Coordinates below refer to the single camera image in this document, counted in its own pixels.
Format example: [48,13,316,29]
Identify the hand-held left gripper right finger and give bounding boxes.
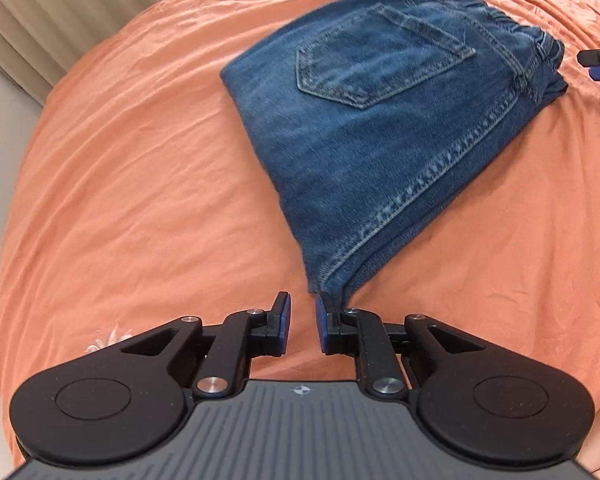
[314,292,487,402]

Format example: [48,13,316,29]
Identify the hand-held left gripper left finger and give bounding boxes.
[121,291,292,402]

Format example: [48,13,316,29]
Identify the blue denim pants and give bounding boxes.
[220,0,570,297]

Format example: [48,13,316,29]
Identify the orange bed sheet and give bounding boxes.
[0,0,600,480]

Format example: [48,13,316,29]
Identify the beige curtain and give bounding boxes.
[0,0,181,107]

